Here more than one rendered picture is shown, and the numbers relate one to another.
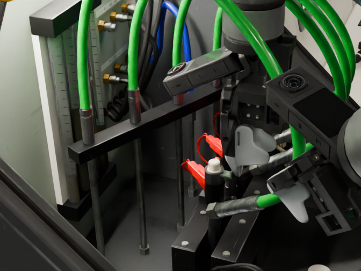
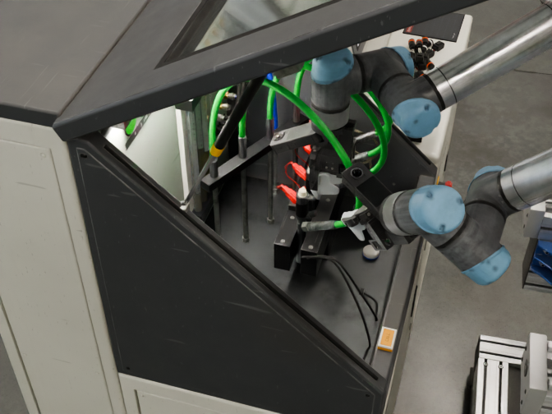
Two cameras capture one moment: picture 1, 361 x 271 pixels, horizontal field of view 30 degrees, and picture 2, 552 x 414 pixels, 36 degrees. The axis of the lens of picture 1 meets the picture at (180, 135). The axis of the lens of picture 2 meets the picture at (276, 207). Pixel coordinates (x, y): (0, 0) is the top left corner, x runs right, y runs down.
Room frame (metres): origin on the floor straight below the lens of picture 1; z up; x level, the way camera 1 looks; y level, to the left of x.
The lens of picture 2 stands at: (-0.53, 0.16, 2.32)
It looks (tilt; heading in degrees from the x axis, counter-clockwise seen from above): 44 degrees down; 354
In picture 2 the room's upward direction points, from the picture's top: straight up
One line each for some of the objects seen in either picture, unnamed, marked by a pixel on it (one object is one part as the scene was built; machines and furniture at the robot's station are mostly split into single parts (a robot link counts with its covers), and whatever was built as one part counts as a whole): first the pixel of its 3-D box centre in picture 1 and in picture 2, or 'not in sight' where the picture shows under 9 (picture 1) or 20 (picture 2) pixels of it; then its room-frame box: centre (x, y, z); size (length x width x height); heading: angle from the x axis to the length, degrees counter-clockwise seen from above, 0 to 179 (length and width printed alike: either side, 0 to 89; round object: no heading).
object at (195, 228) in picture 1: (237, 224); (313, 220); (0.90, -0.09, 0.91); 0.34 x 0.10 x 0.15; 157
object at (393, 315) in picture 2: not in sight; (401, 287); (0.70, -0.27, 0.87); 0.62 x 0.04 x 0.16; 157
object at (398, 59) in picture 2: not in sight; (384, 73); (0.77, -0.19, 1.41); 0.11 x 0.11 x 0.08; 13
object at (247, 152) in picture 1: (248, 155); (325, 188); (0.75, -0.09, 1.14); 0.06 x 0.03 x 0.09; 68
